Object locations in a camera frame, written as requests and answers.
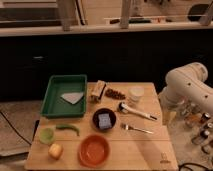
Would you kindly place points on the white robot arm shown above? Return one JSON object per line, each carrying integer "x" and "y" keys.
{"x": 187, "y": 83}

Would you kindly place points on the wooden block brush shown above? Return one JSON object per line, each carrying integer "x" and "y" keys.
{"x": 97, "y": 91}

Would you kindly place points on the black bowl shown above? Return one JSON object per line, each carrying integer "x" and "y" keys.
{"x": 111, "y": 114}

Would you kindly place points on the red bowl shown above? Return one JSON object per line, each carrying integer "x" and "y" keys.
{"x": 93, "y": 151}

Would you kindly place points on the brown grape bunch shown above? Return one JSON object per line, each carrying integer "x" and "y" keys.
{"x": 114, "y": 94}

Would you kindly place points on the white lidded container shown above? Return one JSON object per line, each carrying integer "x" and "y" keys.
{"x": 135, "y": 94}

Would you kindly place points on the blue sponge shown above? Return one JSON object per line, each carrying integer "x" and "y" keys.
{"x": 104, "y": 121}

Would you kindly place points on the white cloth piece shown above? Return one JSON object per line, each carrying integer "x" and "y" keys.
{"x": 72, "y": 98}

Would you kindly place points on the silver fork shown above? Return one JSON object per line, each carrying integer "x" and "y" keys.
{"x": 128, "y": 127}

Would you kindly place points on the wooden cutting board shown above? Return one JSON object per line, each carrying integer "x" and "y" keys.
{"x": 130, "y": 150}

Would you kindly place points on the green plastic tray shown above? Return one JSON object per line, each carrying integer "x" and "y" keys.
{"x": 54, "y": 106}

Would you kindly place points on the green chili pepper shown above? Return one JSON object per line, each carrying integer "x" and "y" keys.
{"x": 67, "y": 126}

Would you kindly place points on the green cup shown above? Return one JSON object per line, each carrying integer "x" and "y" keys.
{"x": 46, "y": 136}

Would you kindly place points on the yellow apple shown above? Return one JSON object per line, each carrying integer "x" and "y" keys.
{"x": 55, "y": 151}

